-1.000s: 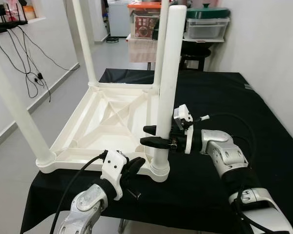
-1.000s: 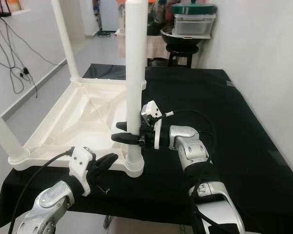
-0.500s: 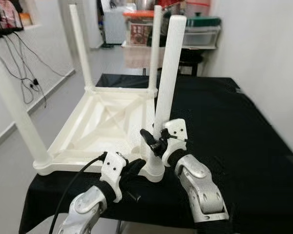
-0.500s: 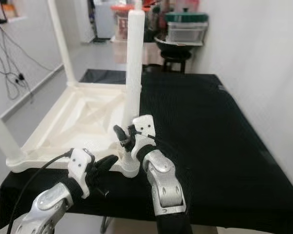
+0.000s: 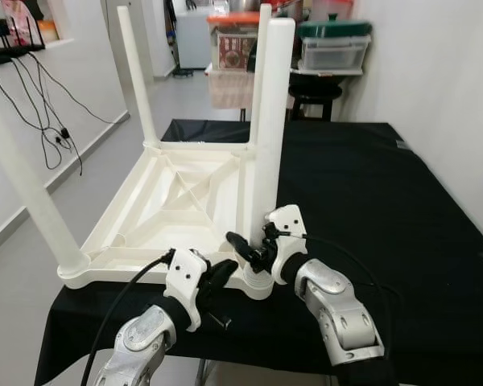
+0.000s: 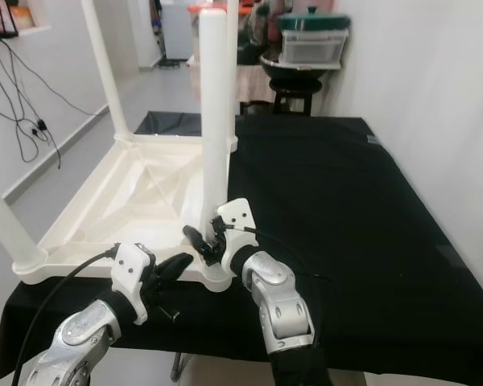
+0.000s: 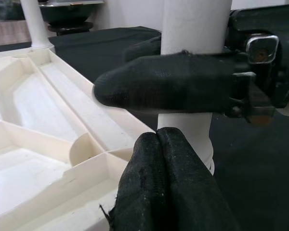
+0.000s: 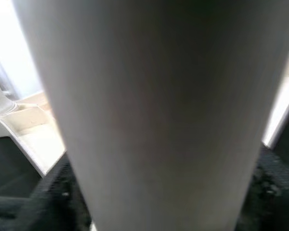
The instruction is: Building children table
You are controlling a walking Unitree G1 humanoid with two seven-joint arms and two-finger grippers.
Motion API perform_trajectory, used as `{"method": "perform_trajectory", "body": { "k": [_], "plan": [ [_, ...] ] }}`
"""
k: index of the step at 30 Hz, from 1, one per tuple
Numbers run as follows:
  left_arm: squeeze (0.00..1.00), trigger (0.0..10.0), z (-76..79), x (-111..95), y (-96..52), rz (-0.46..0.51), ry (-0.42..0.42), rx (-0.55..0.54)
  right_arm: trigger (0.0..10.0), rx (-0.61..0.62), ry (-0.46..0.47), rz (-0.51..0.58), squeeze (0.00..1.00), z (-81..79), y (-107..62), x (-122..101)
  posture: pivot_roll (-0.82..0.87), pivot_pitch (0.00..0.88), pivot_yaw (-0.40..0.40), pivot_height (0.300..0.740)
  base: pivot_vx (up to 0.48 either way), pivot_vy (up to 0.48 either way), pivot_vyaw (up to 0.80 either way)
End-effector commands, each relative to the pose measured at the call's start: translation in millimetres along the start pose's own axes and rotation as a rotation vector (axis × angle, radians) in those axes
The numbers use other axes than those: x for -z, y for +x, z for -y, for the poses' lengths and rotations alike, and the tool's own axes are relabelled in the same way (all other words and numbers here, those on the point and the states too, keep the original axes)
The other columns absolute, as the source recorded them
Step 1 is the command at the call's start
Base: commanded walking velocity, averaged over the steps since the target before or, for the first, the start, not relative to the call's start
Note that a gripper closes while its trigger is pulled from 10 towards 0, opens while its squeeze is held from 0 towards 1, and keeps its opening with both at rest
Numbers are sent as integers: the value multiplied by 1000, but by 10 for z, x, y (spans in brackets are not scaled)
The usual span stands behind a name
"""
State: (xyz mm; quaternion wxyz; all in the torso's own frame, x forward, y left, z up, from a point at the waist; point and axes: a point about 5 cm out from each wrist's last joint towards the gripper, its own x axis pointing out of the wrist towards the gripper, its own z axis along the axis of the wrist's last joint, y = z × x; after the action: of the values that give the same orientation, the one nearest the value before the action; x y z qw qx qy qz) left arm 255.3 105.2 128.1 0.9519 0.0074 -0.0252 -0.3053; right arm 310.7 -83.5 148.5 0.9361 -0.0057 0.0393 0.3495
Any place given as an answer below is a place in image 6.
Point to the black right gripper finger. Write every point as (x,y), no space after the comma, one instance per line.
(197,240)

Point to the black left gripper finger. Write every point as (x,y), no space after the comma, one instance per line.
(174,269)

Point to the white plastic children table top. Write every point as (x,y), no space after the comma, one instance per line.
(129,201)

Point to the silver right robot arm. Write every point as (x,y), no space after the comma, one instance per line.
(282,305)

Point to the beige side table cloth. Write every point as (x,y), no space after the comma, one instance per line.
(253,84)

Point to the black round floor base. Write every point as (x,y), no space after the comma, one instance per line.
(169,63)

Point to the clear tape strip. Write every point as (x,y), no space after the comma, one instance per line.
(374,140)

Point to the grey cabinet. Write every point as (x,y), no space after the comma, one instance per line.
(177,32)

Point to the dark bag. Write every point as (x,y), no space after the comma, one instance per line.
(258,36)

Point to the clear plastic storage container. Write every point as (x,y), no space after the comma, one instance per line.
(314,48)

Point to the orange lidded storage box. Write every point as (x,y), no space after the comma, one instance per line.
(193,8)

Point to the green pot lid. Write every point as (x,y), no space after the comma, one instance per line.
(314,20)

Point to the orange jar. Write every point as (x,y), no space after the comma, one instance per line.
(21,18)

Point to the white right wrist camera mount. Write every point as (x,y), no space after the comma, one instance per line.
(240,217)

